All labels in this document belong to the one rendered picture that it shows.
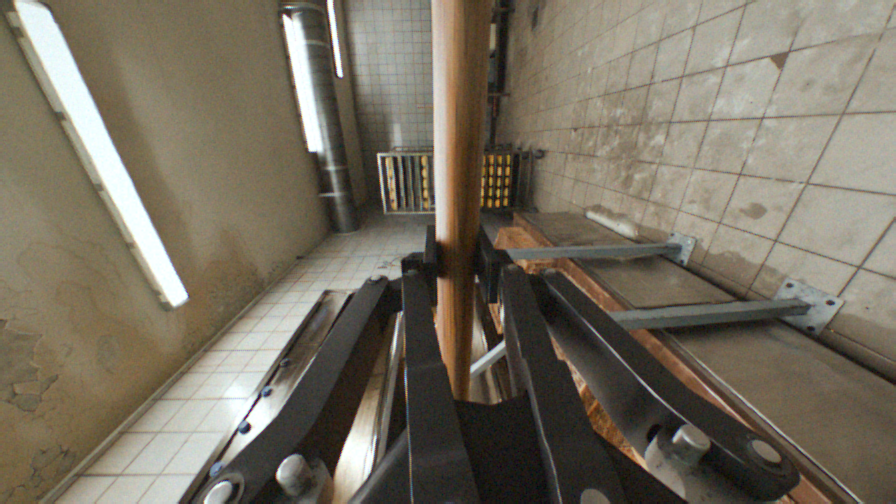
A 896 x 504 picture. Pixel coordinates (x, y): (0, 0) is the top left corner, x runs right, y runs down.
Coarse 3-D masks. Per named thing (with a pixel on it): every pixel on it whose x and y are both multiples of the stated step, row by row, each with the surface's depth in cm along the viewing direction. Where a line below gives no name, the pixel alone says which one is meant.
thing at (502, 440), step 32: (480, 416) 6; (512, 416) 6; (480, 448) 6; (512, 448) 6; (608, 448) 6; (384, 480) 5; (480, 480) 5; (512, 480) 5; (544, 480) 5; (640, 480) 5
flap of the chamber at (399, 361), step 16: (400, 336) 126; (400, 352) 117; (400, 368) 112; (400, 384) 108; (400, 400) 104; (384, 416) 89; (400, 416) 100; (384, 432) 84; (400, 432) 97; (384, 448) 79
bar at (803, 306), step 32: (512, 256) 112; (544, 256) 113; (576, 256) 114; (672, 256) 120; (800, 288) 74; (640, 320) 69; (672, 320) 70; (704, 320) 70; (736, 320) 71; (800, 320) 74
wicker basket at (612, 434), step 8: (592, 408) 69; (600, 408) 69; (592, 416) 71; (600, 416) 71; (608, 416) 71; (592, 424) 72; (600, 424) 72; (608, 424) 72; (600, 432) 74; (608, 432) 74; (616, 432) 74; (608, 440) 76; (616, 440) 76; (624, 440) 77; (784, 496) 39
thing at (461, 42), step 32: (448, 0) 11; (480, 0) 11; (448, 32) 11; (480, 32) 11; (448, 64) 12; (480, 64) 12; (448, 96) 12; (480, 96) 13; (448, 128) 13; (480, 128) 13; (448, 160) 14; (480, 160) 14; (448, 192) 14; (480, 192) 15; (448, 224) 15; (448, 256) 16; (448, 288) 17; (448, 320) 18; (448, 352) 20
